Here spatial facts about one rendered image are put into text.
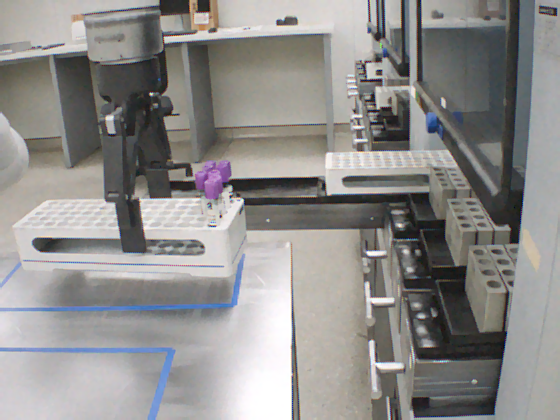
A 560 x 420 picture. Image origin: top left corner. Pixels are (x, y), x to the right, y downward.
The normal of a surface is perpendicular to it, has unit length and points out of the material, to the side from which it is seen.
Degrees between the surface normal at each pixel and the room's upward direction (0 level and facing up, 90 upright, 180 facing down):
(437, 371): 90
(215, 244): 90
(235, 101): 90
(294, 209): 90
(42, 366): 0
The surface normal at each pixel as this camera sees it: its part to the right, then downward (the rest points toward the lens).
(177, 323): -0.06, -0.93
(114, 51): -0.15, 0.37
